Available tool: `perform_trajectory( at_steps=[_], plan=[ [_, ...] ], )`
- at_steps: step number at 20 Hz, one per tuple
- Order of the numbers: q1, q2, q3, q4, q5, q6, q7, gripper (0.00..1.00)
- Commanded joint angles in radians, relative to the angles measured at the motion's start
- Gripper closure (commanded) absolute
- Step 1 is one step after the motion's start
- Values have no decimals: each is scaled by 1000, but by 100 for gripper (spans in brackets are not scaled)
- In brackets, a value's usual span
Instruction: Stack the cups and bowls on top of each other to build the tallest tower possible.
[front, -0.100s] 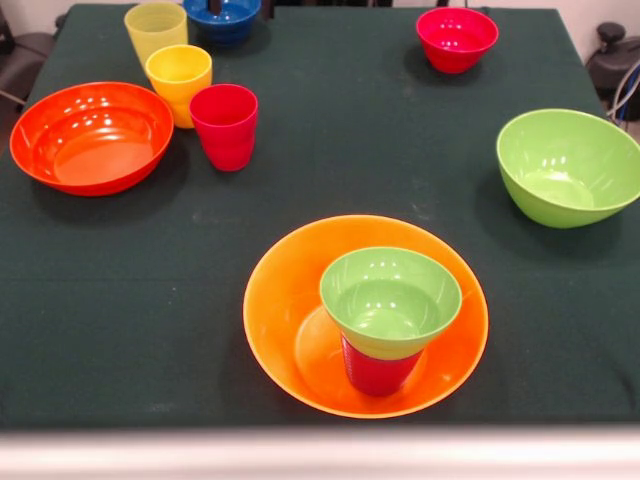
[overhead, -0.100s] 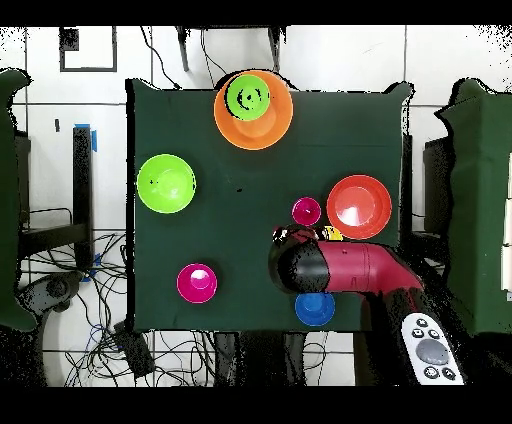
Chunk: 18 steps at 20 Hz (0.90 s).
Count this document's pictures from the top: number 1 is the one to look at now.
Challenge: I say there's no pink cup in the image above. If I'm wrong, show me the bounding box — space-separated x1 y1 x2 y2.
188 83 260 173

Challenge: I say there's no small pink bowl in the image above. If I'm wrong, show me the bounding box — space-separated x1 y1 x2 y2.
415 6 500 75

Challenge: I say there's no large orange bowl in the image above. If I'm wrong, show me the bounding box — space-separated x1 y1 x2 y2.
242 214 490 420

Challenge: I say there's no small green bowl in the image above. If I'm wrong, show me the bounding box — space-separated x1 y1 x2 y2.
319 246 463 361

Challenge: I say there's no large green bowl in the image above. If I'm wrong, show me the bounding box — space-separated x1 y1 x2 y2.
495 108 640 230

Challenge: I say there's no purple cup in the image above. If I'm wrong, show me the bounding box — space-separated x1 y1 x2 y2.
341 333 426 398

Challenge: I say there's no blue bowl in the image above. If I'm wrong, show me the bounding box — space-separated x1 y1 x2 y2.
182 0 263 47

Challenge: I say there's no lime yellow-green cup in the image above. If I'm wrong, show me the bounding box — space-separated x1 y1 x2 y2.
123 2 189 69

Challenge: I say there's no yellow cup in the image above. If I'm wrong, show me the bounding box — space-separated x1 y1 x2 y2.
144 44 214 130

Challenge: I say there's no wide red-orange bowl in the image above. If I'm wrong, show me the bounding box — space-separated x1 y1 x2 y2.
9 81 175 197

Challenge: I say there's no dark green tablecloth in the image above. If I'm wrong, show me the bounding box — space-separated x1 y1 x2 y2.
0 3 640 431

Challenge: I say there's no tangle of cables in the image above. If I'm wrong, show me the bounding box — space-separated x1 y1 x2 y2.
606 63 640 134

